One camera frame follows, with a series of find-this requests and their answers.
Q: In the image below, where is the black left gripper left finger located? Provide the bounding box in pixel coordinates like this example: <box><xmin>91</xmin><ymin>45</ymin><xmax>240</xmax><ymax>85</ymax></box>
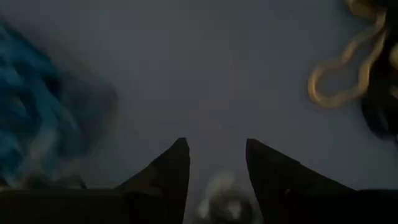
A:
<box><xmin>114</xmin><ymin>137</ymin><xmax>192</xmax><ymax>224</ymax></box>

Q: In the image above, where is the black rubber band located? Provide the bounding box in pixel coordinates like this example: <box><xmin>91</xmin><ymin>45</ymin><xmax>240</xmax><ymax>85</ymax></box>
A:
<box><xmin>360</xmin><ymin>46</ymin><xmax>398</xmax><ymax>147</ymax></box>

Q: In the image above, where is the teal rubber band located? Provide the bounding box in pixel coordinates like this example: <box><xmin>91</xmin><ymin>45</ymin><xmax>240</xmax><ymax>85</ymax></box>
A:
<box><xmin>0</xmin><ymin>24</ymin><xmax>81</xmax><ymax>175</ymax></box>
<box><xmin>0</xmin><ymin>46</ymin><xmax>78</xmax><ymax>162</ymax></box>

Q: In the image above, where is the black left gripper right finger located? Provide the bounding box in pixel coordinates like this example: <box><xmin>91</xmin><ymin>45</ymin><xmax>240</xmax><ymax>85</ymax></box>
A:
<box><xmin>245</xmin><ymin>138</ymin><xmax>358</xmax><ymax>224</ymax></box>

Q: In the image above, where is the clear plastic basket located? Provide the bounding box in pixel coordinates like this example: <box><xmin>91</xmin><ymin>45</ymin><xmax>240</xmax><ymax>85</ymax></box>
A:
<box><xmin>0</xmin><ymin>18</ymin><xmax>121</xmax><ymax>190</ymax></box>

